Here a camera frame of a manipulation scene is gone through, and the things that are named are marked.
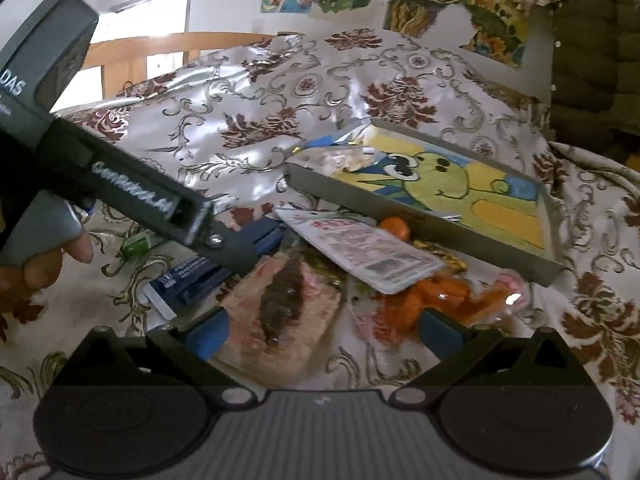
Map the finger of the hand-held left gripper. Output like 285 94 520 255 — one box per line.
194 222 287 279

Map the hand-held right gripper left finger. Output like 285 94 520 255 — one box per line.
60 306 261 407

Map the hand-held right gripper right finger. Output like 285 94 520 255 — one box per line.
389 307 593 409

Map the pink dried fish packet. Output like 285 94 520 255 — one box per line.
214 252 347 377

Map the white packet with red label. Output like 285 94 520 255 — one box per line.
274 207 447 295

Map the grey tray with frog picture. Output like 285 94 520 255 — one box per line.
282 117 566 287

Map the person's left hand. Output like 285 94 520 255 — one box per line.
0 232 96 328

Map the orange snack packet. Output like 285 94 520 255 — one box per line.
350 272 501 347

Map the gold wrapped candy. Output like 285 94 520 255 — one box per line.
412 239 467 274

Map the pink candy wrapper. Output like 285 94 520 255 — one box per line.
492 269 532 312

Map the green small bottle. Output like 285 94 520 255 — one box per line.
119 232 167 262

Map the clear plastic snack packet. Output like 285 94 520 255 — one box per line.
294 129 397 182

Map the tangerine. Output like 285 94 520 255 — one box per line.
377 216 412 244

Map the window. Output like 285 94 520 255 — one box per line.
89 0 195 102

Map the floral printed blanket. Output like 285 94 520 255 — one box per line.
0 27 640 426

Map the olive quilted jacket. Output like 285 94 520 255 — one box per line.
547 0 640 167

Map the yellow floral wall poster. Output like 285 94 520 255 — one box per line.
382 0 537 69

